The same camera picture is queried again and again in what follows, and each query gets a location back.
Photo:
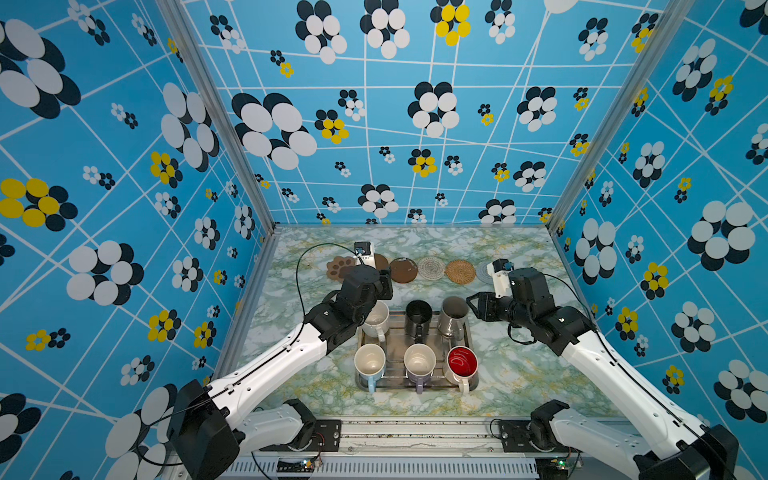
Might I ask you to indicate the black metal mug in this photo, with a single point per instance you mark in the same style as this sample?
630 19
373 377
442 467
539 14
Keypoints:
418 315

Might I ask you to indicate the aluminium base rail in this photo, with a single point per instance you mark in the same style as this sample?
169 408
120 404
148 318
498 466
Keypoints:
421 448

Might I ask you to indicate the white mug purple handle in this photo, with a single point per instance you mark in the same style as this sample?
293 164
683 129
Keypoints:
420 362

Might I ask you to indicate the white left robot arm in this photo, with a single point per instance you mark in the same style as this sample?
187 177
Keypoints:
212 425

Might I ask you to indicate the dark brown round wooden coaster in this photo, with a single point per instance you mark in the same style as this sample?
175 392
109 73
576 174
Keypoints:
381 262

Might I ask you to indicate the rusty brown round coaster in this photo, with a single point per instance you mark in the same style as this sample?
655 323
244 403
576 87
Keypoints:
403 270

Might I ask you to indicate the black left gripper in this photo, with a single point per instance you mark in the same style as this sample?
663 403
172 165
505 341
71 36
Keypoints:
385 283

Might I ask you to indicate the white ceramic mug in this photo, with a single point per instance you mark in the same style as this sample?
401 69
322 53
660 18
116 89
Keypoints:
376 324

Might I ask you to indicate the aluminium corner post left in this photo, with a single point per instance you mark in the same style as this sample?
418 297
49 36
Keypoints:
180 29

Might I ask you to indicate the aluminium corner post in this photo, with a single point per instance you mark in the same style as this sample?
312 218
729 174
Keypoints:
180 29
671 19

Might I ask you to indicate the aluminium corner post right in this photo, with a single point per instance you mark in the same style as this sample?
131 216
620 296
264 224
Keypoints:
671 19

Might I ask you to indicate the paw print cork coaster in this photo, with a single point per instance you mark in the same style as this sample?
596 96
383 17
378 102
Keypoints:
339 267

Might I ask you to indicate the tan rattan round coaster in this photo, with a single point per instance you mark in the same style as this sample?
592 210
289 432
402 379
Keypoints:
460 272

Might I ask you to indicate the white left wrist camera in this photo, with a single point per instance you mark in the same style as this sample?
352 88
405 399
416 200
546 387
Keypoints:
364 252

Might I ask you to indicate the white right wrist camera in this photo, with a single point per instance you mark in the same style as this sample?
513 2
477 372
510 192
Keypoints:
499 271

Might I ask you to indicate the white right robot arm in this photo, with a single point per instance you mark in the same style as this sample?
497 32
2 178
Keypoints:
670 443

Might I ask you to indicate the multicolour woven round coaster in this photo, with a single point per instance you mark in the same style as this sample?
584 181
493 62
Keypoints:
431 268

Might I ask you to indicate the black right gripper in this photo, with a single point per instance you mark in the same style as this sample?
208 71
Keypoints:
481 311

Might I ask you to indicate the red interior white mug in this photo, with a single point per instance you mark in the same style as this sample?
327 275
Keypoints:
461 365

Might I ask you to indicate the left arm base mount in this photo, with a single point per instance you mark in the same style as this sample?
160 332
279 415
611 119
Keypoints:
325 437

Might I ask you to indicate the stainless steel mug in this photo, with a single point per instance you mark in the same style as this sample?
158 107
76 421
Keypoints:
451 319

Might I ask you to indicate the blue woven round coaster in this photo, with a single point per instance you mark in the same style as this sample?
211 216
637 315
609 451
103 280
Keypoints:
482 273

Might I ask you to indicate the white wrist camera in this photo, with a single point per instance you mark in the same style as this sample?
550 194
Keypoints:
499 271
364 252

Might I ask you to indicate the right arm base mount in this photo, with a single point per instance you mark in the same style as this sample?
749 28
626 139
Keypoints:
527 436

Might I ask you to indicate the white mug blue handle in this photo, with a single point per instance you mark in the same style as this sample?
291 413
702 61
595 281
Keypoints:
370 364

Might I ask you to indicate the metal serving tray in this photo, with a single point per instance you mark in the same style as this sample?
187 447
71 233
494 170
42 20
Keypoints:
395 346

